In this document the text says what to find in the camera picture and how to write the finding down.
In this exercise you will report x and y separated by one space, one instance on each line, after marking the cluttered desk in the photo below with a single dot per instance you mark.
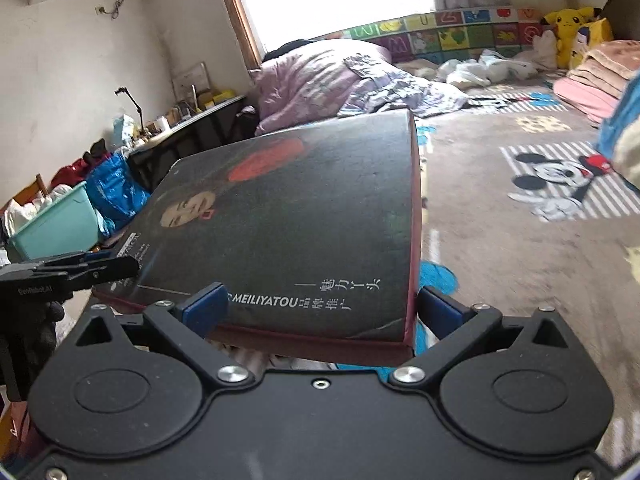
190 122

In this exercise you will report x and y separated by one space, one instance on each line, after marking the cartoon mouse printed blanket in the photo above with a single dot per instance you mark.
525 240

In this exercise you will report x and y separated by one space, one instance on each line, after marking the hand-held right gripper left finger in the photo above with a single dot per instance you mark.
206 310

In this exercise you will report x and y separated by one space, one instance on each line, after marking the person's left hand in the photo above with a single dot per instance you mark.
45 325

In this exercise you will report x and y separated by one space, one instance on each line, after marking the red clothes pile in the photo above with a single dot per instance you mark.
80 167

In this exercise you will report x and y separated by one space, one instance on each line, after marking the teal plastic bin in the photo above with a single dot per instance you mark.
55 227

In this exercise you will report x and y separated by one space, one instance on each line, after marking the dark portrait print box lid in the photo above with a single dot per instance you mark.
300 230

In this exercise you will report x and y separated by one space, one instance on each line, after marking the colourful alphabet foam mat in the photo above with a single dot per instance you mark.
450 30

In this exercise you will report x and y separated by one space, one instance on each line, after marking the purple quilt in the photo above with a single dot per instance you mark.
315 82

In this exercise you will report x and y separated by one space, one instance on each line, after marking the blue plastic bag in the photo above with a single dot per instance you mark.
116 192

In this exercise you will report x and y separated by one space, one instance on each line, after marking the folded pink blankets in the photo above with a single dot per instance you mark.
597 82

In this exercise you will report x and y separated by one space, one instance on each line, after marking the cream quilt with blue lining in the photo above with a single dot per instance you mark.
622 145

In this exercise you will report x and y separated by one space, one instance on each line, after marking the white crumpled clothes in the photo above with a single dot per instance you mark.
480 70

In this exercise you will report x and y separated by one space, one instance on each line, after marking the yellow plush toy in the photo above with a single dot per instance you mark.
575 27

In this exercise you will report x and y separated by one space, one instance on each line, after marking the blue purple crumpled clothing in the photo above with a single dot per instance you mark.
400 92

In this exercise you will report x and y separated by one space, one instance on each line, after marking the black phone stand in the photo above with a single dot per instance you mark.
134 105

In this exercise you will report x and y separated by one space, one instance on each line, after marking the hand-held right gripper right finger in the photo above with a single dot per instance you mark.
440 311

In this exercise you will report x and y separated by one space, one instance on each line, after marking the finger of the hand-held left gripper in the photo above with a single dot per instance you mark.
102 272
97 256

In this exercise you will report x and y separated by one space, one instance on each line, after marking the dark wooden headboard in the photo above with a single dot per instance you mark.
625 5

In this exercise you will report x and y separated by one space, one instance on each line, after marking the light blue tissue box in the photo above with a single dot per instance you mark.
123 127

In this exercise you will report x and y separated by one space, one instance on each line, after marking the white plush toy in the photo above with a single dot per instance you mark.
544 50

